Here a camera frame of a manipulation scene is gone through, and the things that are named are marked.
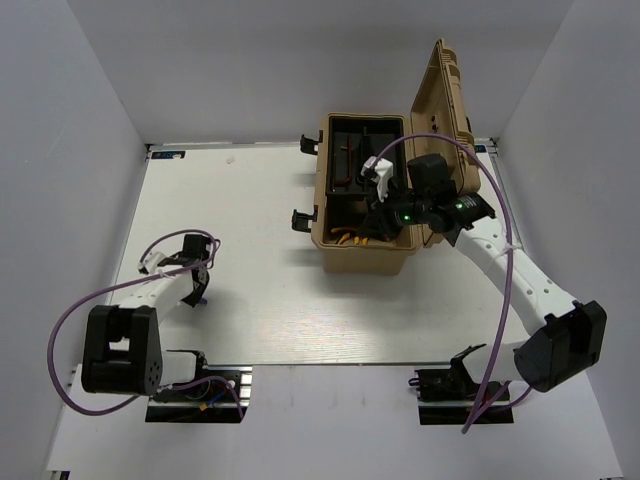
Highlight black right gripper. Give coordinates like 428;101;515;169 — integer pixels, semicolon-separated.
357;183;431;243

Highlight large brown hex key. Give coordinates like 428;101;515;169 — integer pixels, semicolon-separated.
334;135;353;187

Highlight tan plastic toolbox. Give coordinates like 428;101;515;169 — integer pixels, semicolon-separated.
291;39;481;275

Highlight black toolbox tray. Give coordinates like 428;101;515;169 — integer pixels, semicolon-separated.
326;115;405;200

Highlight yellow black needle-nose pliers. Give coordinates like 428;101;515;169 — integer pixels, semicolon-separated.
352;235;370;245

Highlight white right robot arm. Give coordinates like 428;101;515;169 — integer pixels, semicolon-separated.
361;154;607;392

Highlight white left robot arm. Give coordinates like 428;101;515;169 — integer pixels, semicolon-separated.
81;233;215;399

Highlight blue table label left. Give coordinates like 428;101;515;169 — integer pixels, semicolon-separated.
151;150;186;160

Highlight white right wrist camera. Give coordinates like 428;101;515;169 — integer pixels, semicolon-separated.
361;156;394;203

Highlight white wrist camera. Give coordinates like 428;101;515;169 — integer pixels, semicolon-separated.
137;251;166;275
361;156;394;203

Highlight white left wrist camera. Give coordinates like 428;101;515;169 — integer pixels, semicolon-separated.
137;251;166;275

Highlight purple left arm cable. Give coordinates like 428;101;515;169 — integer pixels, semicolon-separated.
47;228;247;419

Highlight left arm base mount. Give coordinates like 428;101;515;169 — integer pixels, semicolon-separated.
145;365;253;424

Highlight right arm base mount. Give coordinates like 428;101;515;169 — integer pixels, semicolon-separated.
408;368;514;426

